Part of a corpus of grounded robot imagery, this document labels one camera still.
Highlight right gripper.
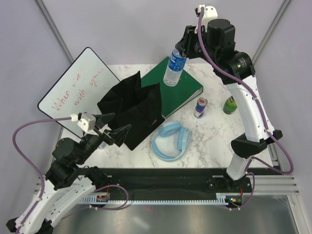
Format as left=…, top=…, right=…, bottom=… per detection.
left=175, top=24, right=218, bottom=66

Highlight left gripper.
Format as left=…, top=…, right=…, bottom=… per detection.
left=76, top=112, right=132, bottom=164

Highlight water bottle blue label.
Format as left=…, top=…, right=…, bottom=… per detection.
left=163, top=49, right=187, bottom=87

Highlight black canvas bag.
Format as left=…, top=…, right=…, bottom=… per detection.
left=97, top=72, right=164, bottom=151

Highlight blue silver energy drink can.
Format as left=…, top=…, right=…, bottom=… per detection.
left=194, top=97, right=208, bottom=118

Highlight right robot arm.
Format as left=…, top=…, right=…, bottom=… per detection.
left=175, top=19, right=283, bottom=192

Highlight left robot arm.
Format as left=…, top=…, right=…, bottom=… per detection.
left=6, top=112, right=131, bottom=234

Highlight water bottle near left arm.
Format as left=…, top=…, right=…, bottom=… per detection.
left=98, top=142, right=107, bottom=150

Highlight white whiteboard red writing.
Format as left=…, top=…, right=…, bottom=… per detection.
left=37, top=47, right=121, bottom=127

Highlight light blue headphones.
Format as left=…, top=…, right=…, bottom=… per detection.
left=151, top=121, right=191, bottom=162

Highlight green glass bottle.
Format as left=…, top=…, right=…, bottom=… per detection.
left=223, top=96, right=237, bottom=115

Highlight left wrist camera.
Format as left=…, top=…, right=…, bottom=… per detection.
left=78, top=113, right=96, bottom=135

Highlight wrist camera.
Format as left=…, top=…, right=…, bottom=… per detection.
left=78, top=113, right=96, bottom=135
left=195, top=4, right=218, bottom=19

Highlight green ring binder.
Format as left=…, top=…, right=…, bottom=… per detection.
left=141, top=57, right=203, bottom=118

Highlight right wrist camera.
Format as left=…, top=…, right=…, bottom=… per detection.
left=195, top=4, right=218, bottom=19

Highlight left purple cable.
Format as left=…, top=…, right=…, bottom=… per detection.
left=12, top=116, right=78, bottom=234

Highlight right corner frame post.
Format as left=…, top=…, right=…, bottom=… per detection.
left=252, top=0, right=292, bottom=65

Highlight corner frame post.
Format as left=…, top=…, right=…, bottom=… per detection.
left=34, top=0, right=74, bottom=63
left=252, top=0, right=292, bottom=65

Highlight white cable duct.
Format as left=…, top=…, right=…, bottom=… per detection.
left=78, top=194, right=229, bottom=205

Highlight left corner frame post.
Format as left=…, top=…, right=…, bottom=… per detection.
left=34, top=0, right=74, bottom=63

